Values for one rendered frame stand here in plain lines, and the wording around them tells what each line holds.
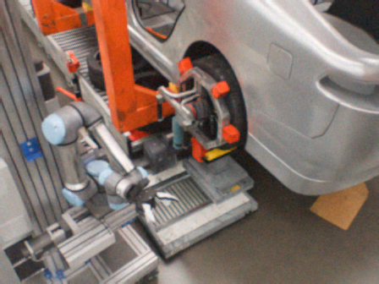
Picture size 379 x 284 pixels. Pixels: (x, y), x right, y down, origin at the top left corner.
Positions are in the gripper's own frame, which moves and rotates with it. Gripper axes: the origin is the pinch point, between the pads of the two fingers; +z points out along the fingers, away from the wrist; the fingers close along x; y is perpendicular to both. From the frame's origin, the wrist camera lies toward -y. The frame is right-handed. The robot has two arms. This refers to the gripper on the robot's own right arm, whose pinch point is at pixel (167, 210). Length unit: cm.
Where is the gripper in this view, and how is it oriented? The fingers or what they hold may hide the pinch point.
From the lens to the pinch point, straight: 156.8
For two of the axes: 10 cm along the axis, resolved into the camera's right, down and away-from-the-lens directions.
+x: -5.8, 4.2, -6.9
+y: -0.8, 8.2, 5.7
